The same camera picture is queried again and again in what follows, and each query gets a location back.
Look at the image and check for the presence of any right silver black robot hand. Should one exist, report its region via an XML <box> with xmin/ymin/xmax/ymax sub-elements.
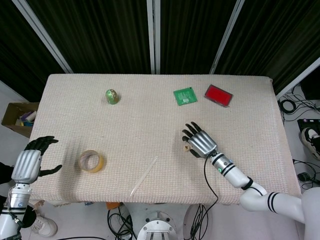
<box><xmin>181</xmin><ymin>121</ymin><xmax>219</xmax><ymax>159</ymax></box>

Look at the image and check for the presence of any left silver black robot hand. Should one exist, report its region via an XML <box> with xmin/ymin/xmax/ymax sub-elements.
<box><xmin>11</xmin><ymin>135</ymin><xmax>63</xmax><ymax>185</ymax></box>

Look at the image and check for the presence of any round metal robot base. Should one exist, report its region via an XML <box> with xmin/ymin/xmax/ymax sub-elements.
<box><xmin>136</xmin><ymin>211</ymin><xmax>180</xmax><ymax>240</ymax></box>

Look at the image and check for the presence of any purple and white roll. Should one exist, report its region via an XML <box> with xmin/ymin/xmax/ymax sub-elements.
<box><xmin>21</xmin><ymin>111</ymin><xmax>38</xmax><ymax>123</ymax></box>

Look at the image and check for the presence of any green circuit board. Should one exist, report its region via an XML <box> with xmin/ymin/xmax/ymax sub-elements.
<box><xmin>173</xmin><ymin>86</ymin><xmax>198</xmax><ymax>107</ymax></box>

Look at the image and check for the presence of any red ink pad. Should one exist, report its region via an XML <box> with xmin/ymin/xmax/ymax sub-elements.
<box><xmin>204</xmin><ymin>84</ymin><xmax>234</xmax><ymax>109</ymax></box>

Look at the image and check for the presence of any brown cardboard box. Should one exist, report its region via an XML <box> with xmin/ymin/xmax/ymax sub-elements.
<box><xmin>1</xmin><ymin>101</ymin><xmax>40</xmax><ymax>138</ymax></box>

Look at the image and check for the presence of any white shoe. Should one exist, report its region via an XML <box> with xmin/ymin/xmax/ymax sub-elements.
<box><xmin>31</xmin><ymin>214</ymin><xmax>58</xmax><ymax>238</ymax></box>

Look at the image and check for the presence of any clear plastic stick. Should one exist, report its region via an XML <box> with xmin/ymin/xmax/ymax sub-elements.
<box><xmin>129</xmin><ymin>156</ymin><xmax>159</xmax><ymax>197</ymax></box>

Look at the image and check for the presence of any beige woven tablecloth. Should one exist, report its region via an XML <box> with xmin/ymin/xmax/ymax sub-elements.
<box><xmin>29</xmin><ymin>73</ymin><xmax>302</xmax><ymax>207</ymax></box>

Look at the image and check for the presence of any yellow packing tape roll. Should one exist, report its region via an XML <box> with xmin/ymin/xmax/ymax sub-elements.
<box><xmin>78</xmin><ymin>149</ymin><xmax>105</xmax><ymax>174</ymax></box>

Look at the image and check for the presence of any green dome-shaped figurine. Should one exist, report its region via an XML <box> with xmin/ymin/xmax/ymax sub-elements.
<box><xmin>105</xmin><ymin>88</ymin><xmax>120</xmax><ymax>105</ymax></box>

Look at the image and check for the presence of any small black round device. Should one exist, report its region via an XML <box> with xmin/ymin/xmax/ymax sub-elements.
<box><xmin>297</xmin><ymin>171</ymin><xmax>316</xmax><ymax>183</ymax></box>

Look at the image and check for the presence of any black and white sneaker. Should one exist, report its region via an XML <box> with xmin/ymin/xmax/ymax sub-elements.
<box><xmin>300</xmin><ymin>126</ymin><xmax>320</xmax><ymax>161</ymax></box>

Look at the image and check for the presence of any dark pleated curtain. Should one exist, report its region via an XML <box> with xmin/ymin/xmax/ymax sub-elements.
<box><xmin>0</xmin><ymin>0</ymin><xmax>320</xmax><ymax>101</ymax></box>

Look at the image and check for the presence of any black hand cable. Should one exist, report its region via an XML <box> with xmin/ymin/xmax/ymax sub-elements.
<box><xmin>189</xmin><ymin>157</ymin><xmax>221</xmax><ymax>237</ymax></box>

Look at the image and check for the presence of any coiled black floor cable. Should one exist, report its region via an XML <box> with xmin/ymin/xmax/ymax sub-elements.
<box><xmin>278</xmin><ymin>98</ymin><xmax>298</xmax><ymax>115</ymax></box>

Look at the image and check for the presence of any white aluminium frame post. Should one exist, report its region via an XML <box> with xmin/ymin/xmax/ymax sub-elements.
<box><xmin>11</xmin><ymin>0</ymin><xmax>74</xmax><ymax>74</ymax></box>
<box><xmin>146</xmin><ymin>0</ymin><xmax>161</xmax><ymax>75</ymax></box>
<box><xmin>274</xmin><ymin>56</ymin><xmax>320</xmax><ymax>99</ymax></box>
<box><xmin>209</xmin><ymin>0</ymin><xmax>252</xmax><ymax>75</ymax></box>

